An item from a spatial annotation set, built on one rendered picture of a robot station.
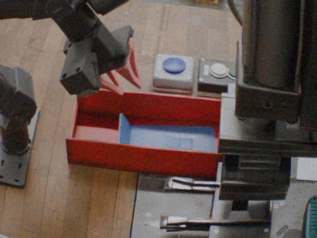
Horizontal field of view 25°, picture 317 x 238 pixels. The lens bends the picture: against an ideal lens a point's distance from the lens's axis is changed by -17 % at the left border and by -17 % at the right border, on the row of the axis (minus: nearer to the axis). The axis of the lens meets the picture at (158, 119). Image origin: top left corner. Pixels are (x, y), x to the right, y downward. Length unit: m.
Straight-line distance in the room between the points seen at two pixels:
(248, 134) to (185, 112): 0.39
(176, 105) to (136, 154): 0.13
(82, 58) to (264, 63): 0.34
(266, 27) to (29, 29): 0.84
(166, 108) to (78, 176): 0.19
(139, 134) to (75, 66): 0.26
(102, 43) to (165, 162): 0.23
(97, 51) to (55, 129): 0.24
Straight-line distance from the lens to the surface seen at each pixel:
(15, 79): 1.26
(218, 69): 1.45
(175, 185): 1.20
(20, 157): 1.34
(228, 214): 1.17
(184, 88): 1.45
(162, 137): 1.37
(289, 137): 1.03
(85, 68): 1.14
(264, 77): 0.93
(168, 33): 1.58
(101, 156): 1.31
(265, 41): 0.89
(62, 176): 1.32
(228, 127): 1.01
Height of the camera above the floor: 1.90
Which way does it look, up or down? 45 degrees down
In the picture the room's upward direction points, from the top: 3 degrees clockwise
